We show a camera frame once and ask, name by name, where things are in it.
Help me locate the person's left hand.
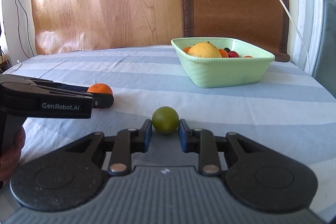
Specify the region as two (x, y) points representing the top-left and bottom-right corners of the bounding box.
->
(0, 126), (27, 182)

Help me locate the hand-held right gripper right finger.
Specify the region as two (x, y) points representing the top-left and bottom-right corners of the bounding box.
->
(178, 119), (265, 176)

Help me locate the thin black cable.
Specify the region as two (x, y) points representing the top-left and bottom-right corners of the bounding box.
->
(9, 0), (35, 57)

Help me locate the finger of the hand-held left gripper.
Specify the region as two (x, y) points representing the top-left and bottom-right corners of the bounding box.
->
(26, 76), (89, 94)
(93, 93), (114, 109)

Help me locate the light green bowl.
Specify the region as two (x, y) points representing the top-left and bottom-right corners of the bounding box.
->
(171, 36), (276, 88)

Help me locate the white window frame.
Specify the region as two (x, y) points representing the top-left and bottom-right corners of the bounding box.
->
(289, 0), (336, 98)

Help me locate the striped grey tablecloth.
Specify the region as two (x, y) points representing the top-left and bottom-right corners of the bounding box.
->
(0, 44), (336, 214)

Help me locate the brown woven mat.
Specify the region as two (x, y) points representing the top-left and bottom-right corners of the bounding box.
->
(179, 0), (291, 62)

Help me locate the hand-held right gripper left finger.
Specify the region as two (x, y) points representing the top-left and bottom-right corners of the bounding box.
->
(64, 119), (153, 176)

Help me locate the yellow-orange lemon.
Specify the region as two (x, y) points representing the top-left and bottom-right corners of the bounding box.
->
(187, 42), (222, 59)

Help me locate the wooden board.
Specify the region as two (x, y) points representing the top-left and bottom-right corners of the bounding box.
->
(28, 0), (184, 56)

